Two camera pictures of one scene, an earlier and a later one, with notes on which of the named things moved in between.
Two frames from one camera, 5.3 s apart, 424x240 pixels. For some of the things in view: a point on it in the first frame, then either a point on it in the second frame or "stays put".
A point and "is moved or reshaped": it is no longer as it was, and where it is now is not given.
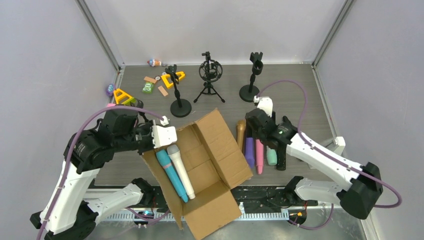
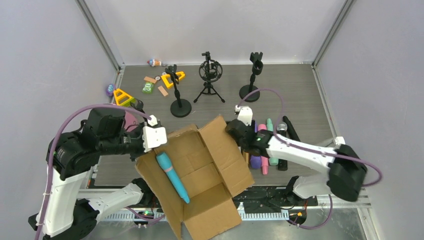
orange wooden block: (150, 79) stays put
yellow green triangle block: (121, 98) stays put
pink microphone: (259, 156) is moved or reshaped
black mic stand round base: (181, 108) stays put
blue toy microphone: (164, 158) stays put
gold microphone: (241, 134) is moved or reshaped
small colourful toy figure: (152, 63) stays put
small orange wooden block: (163, 91) stays put
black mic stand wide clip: (248, 93) stays put
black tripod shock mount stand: (210, 70) stays put
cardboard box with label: (214, 164) is moved or reshaped
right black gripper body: (276, 143) → (234, 131)
